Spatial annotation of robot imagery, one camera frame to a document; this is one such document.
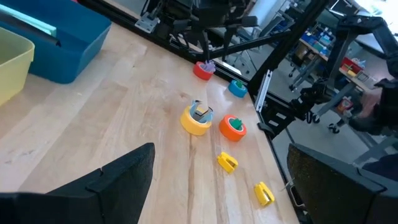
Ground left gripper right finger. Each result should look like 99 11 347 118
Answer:
286 143 398 224

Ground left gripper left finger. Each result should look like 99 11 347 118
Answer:
0 142 155 224

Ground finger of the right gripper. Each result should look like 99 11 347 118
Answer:
222 26 239 62
201 29 213 64

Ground purple staple remover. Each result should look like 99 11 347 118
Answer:
201 59 216 73

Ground blue tape roll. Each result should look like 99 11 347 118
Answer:
228 79 249 98

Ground black binder clip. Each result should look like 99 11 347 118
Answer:
188 100 215 124

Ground yellow mini stapler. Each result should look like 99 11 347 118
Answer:
254 181 275 207
216 151 239 174

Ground yellow tape roll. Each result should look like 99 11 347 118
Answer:
180 105 214 136

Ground orange tape roll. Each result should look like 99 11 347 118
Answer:
218 114 248 142

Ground red tape roll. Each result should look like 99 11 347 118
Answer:
193 61 216 82

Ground mint white stapler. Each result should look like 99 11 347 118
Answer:
0 3 57 37

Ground storage shelf with bins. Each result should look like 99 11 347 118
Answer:
300 26 374 83

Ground person's hand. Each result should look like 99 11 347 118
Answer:
360 88 384 118

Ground person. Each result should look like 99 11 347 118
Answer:
348 77 398 181

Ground blue plastic bin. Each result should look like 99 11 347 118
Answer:
0 0 112 84

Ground yellow plastic bin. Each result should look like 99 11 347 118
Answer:
0 26 35 106

